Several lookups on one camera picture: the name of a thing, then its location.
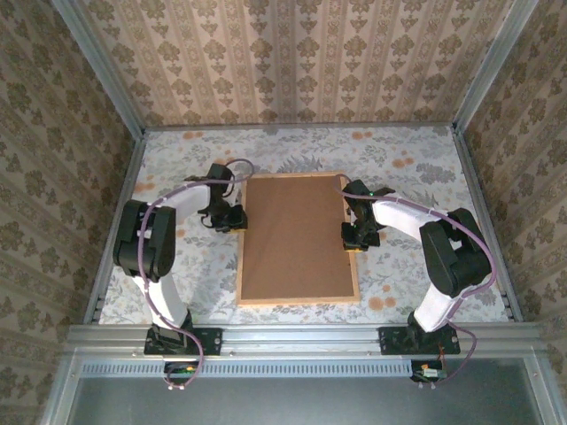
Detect brown fibreboard backing board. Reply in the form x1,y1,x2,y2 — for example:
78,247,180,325
241,175,355,300

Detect light wooden picture frame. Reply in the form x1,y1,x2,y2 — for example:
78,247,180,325
235,171,361,307

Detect floral print tablecloth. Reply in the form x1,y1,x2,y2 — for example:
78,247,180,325
97,126,510,327

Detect black connector board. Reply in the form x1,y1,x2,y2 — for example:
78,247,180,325
162,361,199,386
410,359,448,383

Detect grey metal panel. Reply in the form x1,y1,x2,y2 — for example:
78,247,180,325
66,375,544,425

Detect aluminium lower beam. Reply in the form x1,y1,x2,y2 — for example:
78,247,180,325
524,349,560,425
40,349,83,425

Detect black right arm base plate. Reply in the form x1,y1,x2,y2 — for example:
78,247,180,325
378,326,462,356

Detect aluminium table side rail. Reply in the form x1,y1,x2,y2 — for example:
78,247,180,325
451,127,524,322
86,130,147,327

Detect aluminium mounting rail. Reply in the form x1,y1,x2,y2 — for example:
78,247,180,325
66,325,548,358

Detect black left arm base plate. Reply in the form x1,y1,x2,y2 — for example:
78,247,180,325
144,326,222,356

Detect thin aluminium table rail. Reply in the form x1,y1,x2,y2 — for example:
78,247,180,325
141,123,457,131

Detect slotted grey cable duct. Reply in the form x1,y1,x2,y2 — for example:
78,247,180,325
79,357,537,378

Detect aluminium enclosure post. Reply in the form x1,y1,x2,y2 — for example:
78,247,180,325
451,0,540,132
51,0,147,136

